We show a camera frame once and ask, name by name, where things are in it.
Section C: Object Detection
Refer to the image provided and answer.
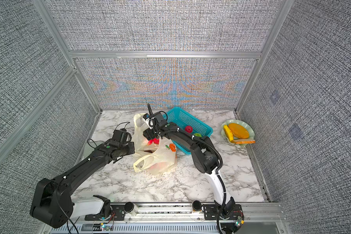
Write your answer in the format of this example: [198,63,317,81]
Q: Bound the translucent yellowish plastic bag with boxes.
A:
[132,113,177,175]

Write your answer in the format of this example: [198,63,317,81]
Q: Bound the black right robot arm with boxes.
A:
[143,105,236,219]

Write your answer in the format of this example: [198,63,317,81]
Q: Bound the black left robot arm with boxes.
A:
[30,129,135,228]

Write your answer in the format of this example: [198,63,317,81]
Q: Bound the red apple with stem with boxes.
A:
[147,138,160,145]

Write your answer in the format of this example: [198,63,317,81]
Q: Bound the teal plastic basket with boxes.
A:
[162,106,214,156]

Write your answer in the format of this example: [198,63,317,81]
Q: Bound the green waffle cloth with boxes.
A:
[81,140,103,160]

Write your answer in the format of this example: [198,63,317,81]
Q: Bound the yellow banana toy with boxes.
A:
[223,125,234,142]

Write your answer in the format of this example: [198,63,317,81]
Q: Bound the orange toast slice toy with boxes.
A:
[231,138,255,144]

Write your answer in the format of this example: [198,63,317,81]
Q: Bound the round orange bread toy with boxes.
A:
[228,123,250,139]

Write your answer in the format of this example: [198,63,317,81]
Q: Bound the light green scalloped plate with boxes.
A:
[220,120,255,148]

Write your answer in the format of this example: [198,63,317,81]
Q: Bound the left black knob on rail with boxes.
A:
[124,202,139,216]

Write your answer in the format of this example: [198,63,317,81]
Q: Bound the black knob on rail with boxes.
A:
[124,202,139,216]
[192,200,202,213]

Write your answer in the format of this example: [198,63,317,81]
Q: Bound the right black knob on rail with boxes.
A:
[192,200,202,213]

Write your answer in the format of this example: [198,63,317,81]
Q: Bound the aluminium front rail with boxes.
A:
[38,202,292,234]

